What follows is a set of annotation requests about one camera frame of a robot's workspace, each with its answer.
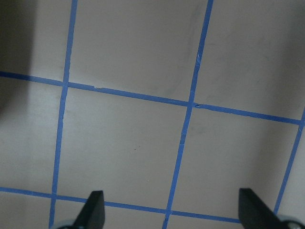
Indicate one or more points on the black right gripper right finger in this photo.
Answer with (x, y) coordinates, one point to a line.
(253, 213)

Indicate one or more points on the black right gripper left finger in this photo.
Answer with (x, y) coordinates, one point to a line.
(92, 215)

